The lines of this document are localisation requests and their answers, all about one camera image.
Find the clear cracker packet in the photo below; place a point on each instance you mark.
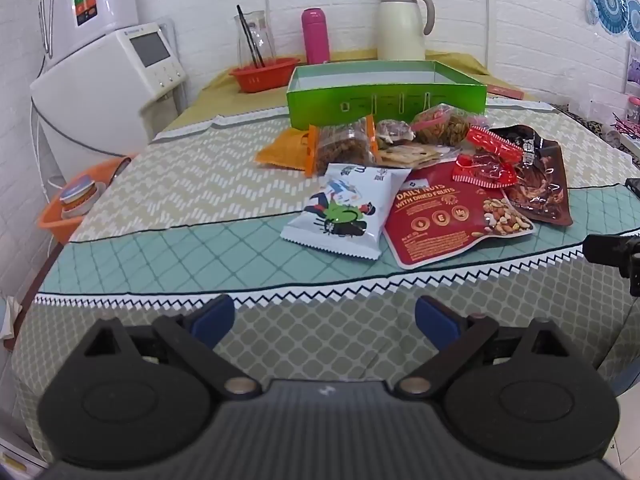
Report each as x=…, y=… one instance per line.
x=405, y=156

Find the red envelope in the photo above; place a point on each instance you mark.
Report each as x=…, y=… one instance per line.
x=505, y=92

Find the wall poster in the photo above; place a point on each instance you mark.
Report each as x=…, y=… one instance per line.
x=632, y=67

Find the jar with orange label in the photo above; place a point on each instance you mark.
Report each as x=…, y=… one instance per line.
x=77, y=197

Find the leopard print cloth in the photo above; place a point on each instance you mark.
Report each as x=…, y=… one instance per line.
x=585, y=122

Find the clear jar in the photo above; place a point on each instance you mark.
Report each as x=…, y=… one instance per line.
x=634, y=110

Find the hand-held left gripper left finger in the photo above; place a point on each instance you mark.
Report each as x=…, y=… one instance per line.
x=216, y=316

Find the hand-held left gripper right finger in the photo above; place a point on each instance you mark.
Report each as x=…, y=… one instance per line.
x=436, y=321

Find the red clear candy packet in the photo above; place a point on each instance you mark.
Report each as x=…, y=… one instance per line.
x=482, y=172
x=492, y=144

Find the red plastic basket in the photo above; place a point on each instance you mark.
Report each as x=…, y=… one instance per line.
x=265, y=77

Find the pink thermos bottle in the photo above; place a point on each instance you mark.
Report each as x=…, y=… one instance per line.
x=315, y=35

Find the brown glossy snack pouch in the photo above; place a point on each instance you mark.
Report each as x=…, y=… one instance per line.
x=542, y=187

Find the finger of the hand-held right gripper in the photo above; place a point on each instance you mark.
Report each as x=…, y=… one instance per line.
x=602, y=249

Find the yellow snack bag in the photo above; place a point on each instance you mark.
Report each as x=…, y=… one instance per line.
x=280, y=152

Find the white appliance with screen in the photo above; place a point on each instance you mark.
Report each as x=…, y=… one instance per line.
x=100, y=85

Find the small black object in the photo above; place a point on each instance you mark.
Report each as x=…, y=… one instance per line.
x=633, y=185

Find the small blue wall plate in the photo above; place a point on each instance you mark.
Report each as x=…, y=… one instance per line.
x=635, y=20

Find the orange-edged clear snack bag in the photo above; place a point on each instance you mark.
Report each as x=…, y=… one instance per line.
x=340, y=146

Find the cream thermos jug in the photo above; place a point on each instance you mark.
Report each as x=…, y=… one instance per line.
x=400, y=25

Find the red-strip clear snack bag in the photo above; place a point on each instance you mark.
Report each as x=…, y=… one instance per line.
x=445, y=127

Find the red nuts pouch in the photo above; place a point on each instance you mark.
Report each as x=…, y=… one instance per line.
x=430, y=230

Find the orange plastic basin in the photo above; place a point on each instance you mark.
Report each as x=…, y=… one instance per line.
x=55, y=220

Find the glass carafe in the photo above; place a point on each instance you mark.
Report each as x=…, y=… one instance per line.
x=262, y=40

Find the white cartoon snack packet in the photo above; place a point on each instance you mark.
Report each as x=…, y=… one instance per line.
x=340, y=210

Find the green cardboard box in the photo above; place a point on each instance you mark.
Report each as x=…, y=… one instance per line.
x=350, y=105

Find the patterned tablecloth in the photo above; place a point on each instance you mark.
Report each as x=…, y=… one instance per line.
x=175, y=185

